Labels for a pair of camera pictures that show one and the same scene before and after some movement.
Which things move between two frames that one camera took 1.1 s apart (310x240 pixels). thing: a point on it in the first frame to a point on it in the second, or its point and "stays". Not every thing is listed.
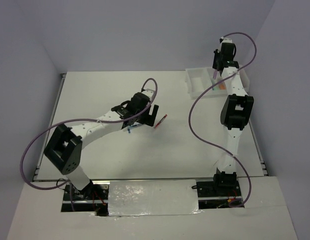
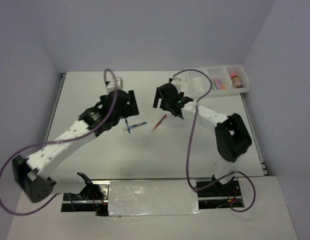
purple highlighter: x=215 y=74 to x=218 y=85
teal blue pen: x=134 y=126 stays
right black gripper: x=217 y=54 to x=159 y=95
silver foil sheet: x=155 y=197 stays
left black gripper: x=149 y=119 to x=133 y=106
